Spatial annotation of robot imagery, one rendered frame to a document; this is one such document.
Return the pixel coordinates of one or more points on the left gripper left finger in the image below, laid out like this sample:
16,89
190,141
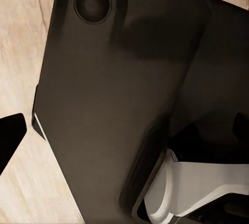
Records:
12,130

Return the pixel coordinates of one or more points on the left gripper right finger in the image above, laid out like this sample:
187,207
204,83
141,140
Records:
241,129

